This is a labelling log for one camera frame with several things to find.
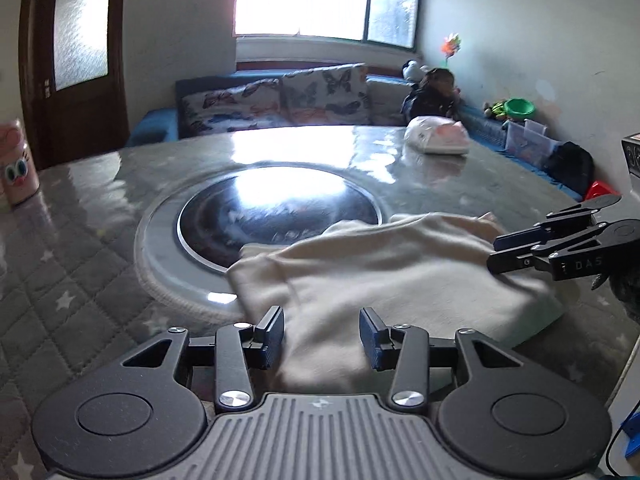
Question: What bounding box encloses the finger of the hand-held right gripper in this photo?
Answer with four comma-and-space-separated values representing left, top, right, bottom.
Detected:
494, 204, 597, 252
487, 224, 604, 276

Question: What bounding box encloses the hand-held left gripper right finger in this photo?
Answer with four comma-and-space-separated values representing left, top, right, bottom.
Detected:
359, 306, 524, 415

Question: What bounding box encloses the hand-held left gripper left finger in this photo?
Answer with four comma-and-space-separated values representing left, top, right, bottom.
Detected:
121, 305, 286, 414

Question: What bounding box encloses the cream sweater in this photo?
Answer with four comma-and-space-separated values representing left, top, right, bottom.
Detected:
227, 212, 567, 397

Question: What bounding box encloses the red plastic object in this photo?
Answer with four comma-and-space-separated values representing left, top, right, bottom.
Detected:
584, 180, 624, 204

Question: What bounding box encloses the grey speaker box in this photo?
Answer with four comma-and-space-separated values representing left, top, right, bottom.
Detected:
621, 132, 640, 179

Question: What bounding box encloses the black bag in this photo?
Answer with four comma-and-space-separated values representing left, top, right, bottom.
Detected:
542, 142, 596, 197

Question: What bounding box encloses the clear plastic box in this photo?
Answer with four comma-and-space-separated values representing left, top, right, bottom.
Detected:
502, 119, 559, 167

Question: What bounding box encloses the round built-in induction cooker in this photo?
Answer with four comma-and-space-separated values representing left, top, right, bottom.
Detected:
134, 160, 401, 313

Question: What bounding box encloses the soft tissue pack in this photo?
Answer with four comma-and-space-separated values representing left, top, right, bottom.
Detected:
404, 116, 471, 156

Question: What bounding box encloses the green plastic bowl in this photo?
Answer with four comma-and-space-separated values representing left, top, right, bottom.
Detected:
503, 97, 536, 121

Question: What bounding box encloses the plain beige cushion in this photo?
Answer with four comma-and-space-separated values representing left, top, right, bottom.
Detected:
367, 75, 409, 127

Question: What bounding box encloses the blue plastic object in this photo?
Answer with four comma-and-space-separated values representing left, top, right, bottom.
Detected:
619, 404, 640, 462

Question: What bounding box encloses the panda plush toy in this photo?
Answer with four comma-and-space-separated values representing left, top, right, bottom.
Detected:
402, 60, 431, 82

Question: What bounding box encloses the colourful pinwheel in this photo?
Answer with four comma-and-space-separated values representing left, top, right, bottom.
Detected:
440, 32, 462, 69

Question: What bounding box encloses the blue sofa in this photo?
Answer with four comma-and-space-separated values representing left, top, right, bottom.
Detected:
126, 62, 586, 201

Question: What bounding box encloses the square butterfly print cushion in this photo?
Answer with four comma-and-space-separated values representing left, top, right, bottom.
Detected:
279, 63, 374, 127

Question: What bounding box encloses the pink cartoon face bottle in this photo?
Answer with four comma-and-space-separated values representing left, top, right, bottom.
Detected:
0, 119, 41, 207

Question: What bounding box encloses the dark wooden glass door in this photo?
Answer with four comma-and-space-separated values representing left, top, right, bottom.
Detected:
19, 0, 132, 172

